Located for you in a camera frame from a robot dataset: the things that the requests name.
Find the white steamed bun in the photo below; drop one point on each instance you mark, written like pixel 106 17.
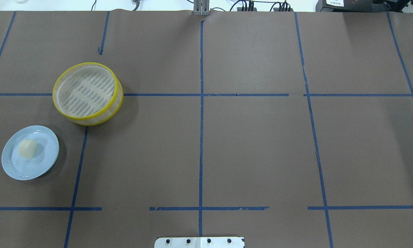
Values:
pixel 27 148

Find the yellow rimmed bamboo steamer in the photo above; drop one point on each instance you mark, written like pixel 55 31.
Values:
pixel 107 112

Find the white mesh steamer liner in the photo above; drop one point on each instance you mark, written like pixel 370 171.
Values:
pixel 84 90

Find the brown paper table cover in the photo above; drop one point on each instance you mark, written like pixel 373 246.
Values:
pixel 288 129

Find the black device with label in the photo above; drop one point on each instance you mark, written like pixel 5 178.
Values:
pixel 363 6

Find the light blue plate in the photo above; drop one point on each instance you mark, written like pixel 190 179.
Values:
pixel 45 157

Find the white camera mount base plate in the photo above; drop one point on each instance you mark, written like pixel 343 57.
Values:
pixel 199 242

